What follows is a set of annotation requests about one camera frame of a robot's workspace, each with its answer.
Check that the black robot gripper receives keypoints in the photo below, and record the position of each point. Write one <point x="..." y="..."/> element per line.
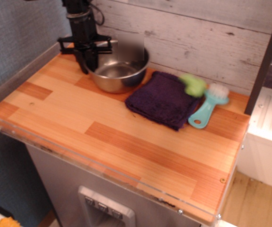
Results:
<point x="85" y="37"/>

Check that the silver metal bowl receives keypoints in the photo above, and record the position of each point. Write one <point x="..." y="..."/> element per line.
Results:
<point x="117" y="76"/>

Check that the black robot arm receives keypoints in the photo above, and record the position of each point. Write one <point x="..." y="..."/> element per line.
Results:
<point x="79" y="8"/>

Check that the purple folded cloth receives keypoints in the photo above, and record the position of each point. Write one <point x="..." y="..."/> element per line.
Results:
<point x="163" y="100"/>

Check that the green toy broccoli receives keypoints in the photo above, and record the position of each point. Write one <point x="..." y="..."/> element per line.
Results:
<point x="194" y="86"/>

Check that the clear acrylic edge guard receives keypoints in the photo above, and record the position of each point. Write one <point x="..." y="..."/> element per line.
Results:
<point x="154" y="159"/>

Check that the teal scrub brush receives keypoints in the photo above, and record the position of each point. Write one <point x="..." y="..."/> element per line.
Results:
<point x="216" y="94"/>

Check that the grey toy fridge cabinet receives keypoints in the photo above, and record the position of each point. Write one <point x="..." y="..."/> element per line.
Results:
<point x="62" y="179"/>

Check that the silver dispenser button panel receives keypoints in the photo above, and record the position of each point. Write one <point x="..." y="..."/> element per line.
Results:
<point x="101" y="211"/>

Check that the orange object bottom left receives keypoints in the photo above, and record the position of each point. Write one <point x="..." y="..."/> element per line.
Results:
<point x="9" y="222"/>

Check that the white toy sink unit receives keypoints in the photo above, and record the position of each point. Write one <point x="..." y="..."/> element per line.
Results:
<point x="255" y="156"/>

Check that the dark right shelf post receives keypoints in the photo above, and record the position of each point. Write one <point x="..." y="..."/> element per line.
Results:
<point x="259" y="81"/>

